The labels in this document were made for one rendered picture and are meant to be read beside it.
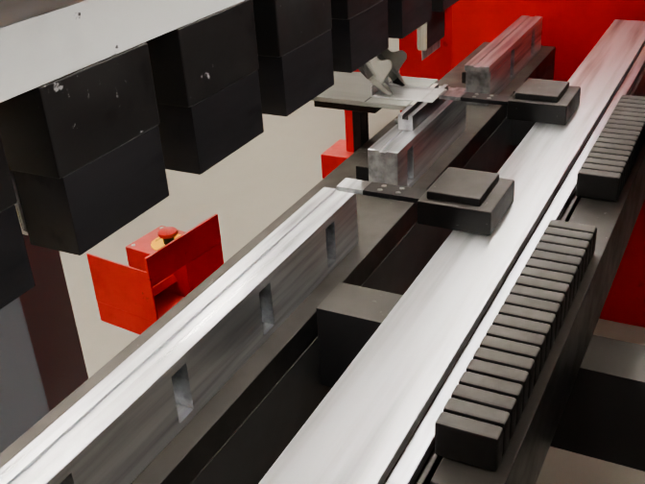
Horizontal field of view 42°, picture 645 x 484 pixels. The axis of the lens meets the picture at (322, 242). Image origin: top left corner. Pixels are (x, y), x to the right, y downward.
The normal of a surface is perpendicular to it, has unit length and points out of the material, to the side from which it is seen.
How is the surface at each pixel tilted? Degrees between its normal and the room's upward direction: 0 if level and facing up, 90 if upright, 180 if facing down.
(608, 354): 0
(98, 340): 0
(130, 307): 90
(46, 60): 90
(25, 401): 90
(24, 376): 90
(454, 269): 0
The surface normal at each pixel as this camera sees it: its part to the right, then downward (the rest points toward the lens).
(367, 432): -0.06, -0.88
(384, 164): -0.45, 0.44
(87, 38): 0.89, 0.17
